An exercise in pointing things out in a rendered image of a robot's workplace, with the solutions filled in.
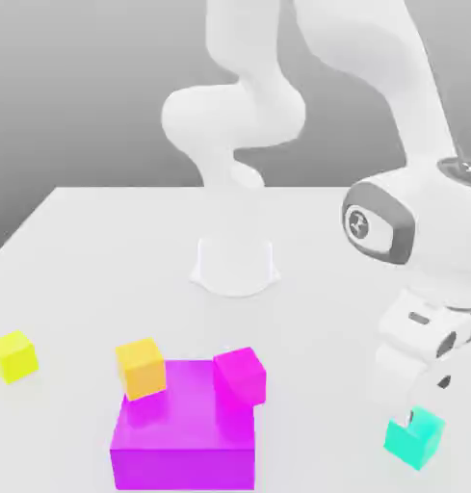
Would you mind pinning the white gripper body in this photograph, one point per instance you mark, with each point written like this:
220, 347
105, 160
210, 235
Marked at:
400, 358

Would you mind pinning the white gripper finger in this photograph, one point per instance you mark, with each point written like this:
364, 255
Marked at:
404, 419

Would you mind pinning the small teal cube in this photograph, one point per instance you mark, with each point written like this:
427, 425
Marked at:
416, 446

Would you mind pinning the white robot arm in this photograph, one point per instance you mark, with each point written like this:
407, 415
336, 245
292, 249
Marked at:
239, 115

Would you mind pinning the small magenta cube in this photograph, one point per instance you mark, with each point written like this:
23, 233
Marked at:
240, 375

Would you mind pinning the small orange cube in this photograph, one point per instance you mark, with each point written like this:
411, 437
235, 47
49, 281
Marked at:
140, 369

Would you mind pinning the small yellow cube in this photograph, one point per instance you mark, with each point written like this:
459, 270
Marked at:
12, 358

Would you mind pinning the large magenta box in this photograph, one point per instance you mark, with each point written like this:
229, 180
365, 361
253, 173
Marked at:
185, 439

